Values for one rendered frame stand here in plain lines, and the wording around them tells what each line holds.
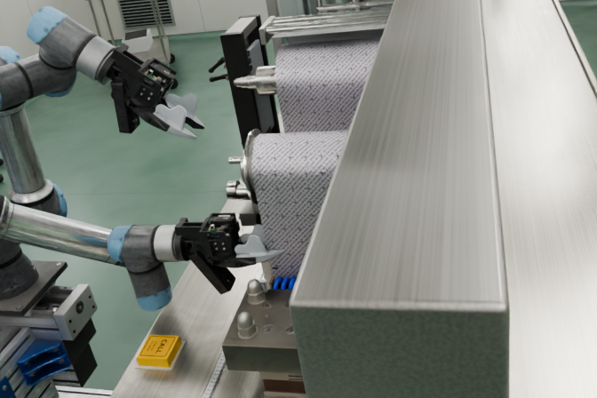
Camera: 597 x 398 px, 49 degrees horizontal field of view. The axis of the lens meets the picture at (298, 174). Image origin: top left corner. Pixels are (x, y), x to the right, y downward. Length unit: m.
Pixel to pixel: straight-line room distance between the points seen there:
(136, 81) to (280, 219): 0.37
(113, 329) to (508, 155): 2.48
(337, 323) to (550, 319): 0.34
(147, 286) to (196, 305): 0.17
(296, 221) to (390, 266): 0.99
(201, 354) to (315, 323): 1.15
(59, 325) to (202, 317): 0.55
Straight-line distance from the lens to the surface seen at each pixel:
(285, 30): 1.41
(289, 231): 1.26
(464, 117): 0.38
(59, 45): 1.29
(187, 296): 1.57
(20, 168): 1.85
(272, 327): 1.22
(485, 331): 0.25
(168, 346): 1.41
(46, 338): 1.99
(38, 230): 1.46
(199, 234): 1.31
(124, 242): 1.38
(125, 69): 1.27
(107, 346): 3.01
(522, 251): 0.64
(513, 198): 0.72
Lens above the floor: 1.81
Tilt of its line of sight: 27 degrees down
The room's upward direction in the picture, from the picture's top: 9 degrees counter-clockwise
